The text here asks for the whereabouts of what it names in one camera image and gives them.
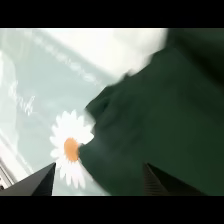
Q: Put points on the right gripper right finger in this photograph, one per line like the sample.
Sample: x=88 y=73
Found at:
x=160 y=185

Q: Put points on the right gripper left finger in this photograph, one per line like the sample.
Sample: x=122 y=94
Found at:
x=36 y=185

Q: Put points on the dark green T-shirt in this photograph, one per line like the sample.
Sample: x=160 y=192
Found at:
x=166 y=116

